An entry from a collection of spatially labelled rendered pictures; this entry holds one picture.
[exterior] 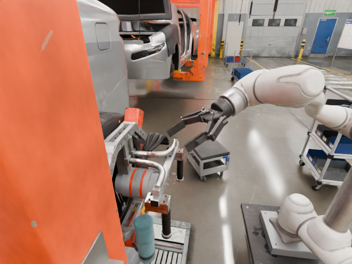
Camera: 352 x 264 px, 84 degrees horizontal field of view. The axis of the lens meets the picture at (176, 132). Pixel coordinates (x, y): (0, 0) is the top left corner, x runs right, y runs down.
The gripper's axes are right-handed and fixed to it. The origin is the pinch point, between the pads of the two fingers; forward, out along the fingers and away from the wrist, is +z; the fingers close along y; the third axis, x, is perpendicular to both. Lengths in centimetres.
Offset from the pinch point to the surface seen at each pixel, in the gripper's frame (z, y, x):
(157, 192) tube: 15.5, 0.9, -14.1
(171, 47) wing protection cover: -127, 272, -15
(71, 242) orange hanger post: 27.8, -28.7, 14.1
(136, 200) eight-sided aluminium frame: 30, 40, -45
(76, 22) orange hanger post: 10.5, -22.4, 37.5
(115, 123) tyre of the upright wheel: 14.8, 35.8, 3.5
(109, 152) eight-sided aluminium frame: 22.1, 16.1, 2.3
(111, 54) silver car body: -8, 96, 26
